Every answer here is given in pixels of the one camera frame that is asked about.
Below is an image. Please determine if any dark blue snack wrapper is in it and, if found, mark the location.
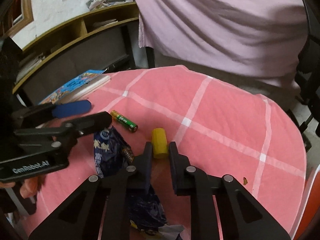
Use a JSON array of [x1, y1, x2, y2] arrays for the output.
[[93, 125, 186, 240]]

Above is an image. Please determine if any green AA battery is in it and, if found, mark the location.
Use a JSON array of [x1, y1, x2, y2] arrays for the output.
[[110, 110, 138, 133]]

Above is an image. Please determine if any yellow cylinder block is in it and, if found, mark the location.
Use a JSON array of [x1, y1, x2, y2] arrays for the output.
[[151, 128, 169, 159]]

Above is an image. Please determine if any person's left hand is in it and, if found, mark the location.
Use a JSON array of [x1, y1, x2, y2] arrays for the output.
[[0, 174, 47, 199]]

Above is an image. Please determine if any blue comic book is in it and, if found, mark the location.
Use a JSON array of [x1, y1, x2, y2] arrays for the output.
[[39, 70, 111, 105]]

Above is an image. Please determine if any red white plastic basin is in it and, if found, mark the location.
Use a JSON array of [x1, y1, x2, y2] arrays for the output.
[[289, 165, 319, 239]]

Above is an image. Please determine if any pink checked tablecloth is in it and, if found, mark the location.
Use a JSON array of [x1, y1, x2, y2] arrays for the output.
[[18, 64, 307, 240]]

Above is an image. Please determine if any black office chair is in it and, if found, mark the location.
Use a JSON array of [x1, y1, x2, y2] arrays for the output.
[[290, 0, 319, 151]]

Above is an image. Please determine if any stack of books on shelf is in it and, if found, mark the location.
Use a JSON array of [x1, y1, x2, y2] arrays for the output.
[[86, 0, 133, 10]]

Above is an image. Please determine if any pink hanging sheet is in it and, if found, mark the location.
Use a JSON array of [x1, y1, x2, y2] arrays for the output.
[[135, 0, 308, 86]]

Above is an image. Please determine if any wooden wall shelf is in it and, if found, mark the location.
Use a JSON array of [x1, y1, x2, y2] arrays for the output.
[[12, 2, 139, 94]]

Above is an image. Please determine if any wooden window frame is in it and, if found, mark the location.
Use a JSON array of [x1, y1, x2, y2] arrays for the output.
[[1, 0, 34, 37]]

